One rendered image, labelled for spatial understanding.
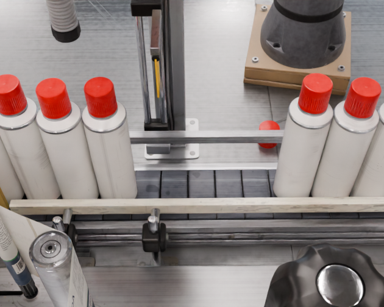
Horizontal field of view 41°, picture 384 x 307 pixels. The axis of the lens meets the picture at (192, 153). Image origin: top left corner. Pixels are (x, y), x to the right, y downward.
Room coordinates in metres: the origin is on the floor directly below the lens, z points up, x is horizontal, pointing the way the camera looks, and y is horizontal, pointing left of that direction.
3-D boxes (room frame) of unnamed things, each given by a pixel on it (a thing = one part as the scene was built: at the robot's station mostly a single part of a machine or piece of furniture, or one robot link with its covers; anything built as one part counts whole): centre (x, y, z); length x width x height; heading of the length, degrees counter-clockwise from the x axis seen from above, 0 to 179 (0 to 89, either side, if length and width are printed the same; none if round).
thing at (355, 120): (0.42, -0.19, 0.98); 0.05 x 0.05 x 0.20
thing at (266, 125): (0.56, -0.12, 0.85); 0.03 x 0.03 x 0.03
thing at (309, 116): (0.42, -0.14, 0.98); 0.05 x 0.05 x 0.20
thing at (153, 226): (0.33, 0.05, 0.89); 0.03 x 0.03 x 0.12; 0
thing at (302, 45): (0.76, -0.20, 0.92); 0.15 x 0.15 x 0.10
